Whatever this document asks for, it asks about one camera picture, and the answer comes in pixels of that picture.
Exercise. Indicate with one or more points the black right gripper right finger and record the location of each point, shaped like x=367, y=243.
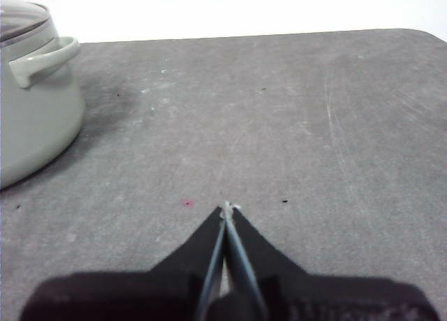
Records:
x=331, y=300

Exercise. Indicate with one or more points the pale green electric cooking pot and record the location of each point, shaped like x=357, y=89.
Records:
x=42, y=118

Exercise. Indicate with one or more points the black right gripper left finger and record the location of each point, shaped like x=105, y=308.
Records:
x=132, y=296

